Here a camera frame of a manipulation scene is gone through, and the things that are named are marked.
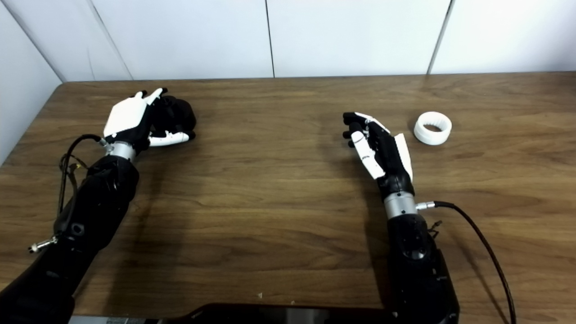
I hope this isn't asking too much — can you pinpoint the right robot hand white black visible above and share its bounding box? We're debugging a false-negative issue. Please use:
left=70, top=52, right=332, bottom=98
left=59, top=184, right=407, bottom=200
left=342, top=112, right=414, bottom=196

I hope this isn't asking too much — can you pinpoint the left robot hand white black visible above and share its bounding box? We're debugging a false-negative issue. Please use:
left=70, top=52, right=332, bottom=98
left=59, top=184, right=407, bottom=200
left=103, top=88, right=197, bottom=151

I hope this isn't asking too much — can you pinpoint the white toothed ring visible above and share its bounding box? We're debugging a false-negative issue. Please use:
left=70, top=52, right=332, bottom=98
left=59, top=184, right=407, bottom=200
left=414, top=111, right=452, bottom=145

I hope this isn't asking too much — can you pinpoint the round black plastic part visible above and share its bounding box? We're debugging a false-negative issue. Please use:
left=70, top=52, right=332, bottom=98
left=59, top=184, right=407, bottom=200
left=153, top=95, right=197, bottom=135

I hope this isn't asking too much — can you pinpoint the black glossy robot chest panel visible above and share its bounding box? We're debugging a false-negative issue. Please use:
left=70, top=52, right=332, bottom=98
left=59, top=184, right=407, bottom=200
left=173, top=303, right=396, bottom=324

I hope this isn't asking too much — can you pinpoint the left arm thin wire bundle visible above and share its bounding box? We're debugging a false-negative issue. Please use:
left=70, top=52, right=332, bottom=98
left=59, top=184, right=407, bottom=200
left=61, top=154, right=88, bottom=180

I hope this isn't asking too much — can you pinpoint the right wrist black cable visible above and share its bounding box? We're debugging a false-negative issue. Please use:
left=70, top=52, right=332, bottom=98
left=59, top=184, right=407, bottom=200
left=416, top=201, right=517, bottom=324

